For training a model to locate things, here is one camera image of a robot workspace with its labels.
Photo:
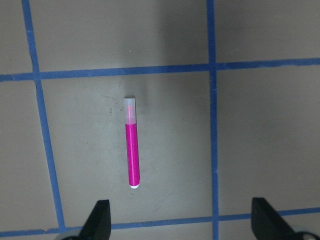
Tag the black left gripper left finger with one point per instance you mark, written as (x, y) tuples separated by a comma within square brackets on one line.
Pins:
[(98, 224)]

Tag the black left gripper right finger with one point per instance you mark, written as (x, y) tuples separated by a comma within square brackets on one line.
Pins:
[(267, 224)]

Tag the pink highlighter pen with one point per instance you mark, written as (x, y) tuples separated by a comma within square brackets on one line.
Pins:
[(132, 149)]

